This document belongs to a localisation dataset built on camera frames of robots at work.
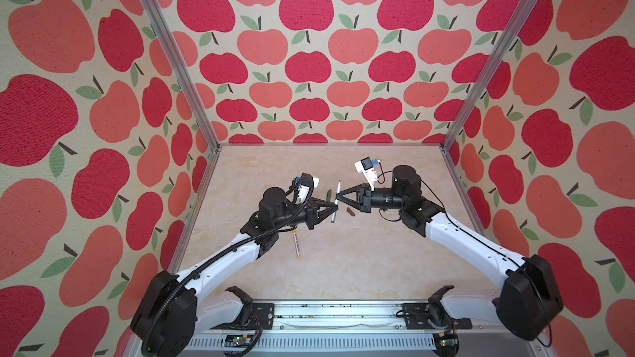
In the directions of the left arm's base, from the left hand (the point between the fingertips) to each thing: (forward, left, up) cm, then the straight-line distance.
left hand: (337, 214), depth 70 cm
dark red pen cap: (+15, -8, -25) cm, 30 cm away
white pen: (+3, 0, +2) cm, 4 cm away
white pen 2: (+1, +13, -24) cm, 27 cm away
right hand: (+3, 0, +2) cm, 4 cm away
